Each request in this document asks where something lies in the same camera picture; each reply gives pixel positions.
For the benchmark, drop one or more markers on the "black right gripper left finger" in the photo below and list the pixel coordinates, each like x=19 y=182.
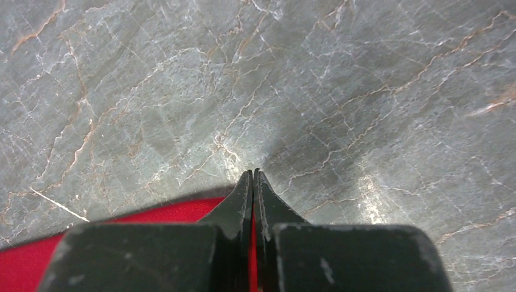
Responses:
x=209 y=255

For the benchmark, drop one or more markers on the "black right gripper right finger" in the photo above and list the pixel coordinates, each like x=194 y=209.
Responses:
x=294 y=255

